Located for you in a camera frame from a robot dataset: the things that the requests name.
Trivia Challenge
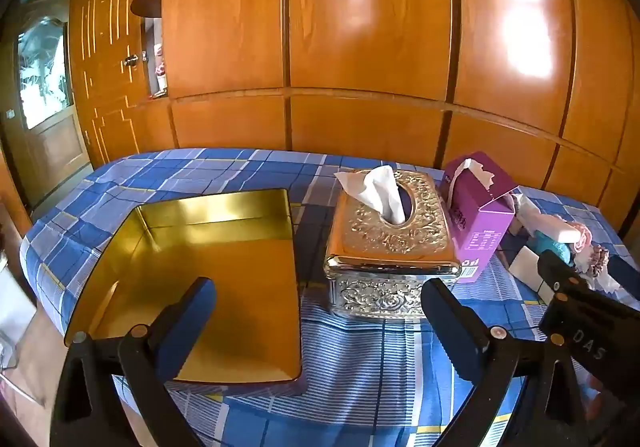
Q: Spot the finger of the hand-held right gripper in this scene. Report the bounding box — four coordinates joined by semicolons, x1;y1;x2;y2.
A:
537;249;584;300

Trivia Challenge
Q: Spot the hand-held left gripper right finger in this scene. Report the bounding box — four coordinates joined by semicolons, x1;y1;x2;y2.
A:
421;278;601;447

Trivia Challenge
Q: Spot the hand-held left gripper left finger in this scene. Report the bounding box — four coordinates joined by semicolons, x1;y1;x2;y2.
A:
49;277;218;447

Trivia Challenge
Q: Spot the teal and pink plush toy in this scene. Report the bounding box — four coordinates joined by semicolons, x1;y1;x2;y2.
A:
530;232;573;264

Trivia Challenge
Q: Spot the beige scrunchie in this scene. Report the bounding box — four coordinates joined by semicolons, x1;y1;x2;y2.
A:
574;247;612;276

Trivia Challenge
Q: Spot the white waffle towel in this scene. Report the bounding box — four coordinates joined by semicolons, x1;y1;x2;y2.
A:
510;193;581;244

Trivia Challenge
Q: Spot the gold metal tin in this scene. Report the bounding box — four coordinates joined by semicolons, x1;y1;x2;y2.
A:
64;188;303;384

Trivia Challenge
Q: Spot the white sponge block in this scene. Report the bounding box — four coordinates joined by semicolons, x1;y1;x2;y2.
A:
509;247;547;293

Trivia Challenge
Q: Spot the pink ruffled cloth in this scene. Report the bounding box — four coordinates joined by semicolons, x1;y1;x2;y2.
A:
570;222;595;254

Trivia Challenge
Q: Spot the purple carton box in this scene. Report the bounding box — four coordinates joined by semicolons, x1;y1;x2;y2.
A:
440;151;518;284

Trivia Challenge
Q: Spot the ornate metal tissue box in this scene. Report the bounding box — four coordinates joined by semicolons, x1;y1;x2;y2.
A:
322;168;462;320

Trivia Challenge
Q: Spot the white tissue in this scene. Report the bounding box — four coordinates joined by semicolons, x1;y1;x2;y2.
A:
334;165;407;226

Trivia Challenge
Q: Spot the blue plaid bedsheet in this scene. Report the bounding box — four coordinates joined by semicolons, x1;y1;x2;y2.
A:
20;148;640;447

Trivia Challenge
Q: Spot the wooden panel door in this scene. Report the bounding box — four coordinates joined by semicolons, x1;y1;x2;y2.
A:
67;0;173;168

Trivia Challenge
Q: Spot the small figurine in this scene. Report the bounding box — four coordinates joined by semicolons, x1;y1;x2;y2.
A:
152;44;168;96

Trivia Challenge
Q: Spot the wooden door with glass pane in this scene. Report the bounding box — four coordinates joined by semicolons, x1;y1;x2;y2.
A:
0;0;96;212

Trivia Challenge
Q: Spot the wooden wardrobe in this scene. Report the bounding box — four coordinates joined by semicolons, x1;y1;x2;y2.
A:
130;0;640;233

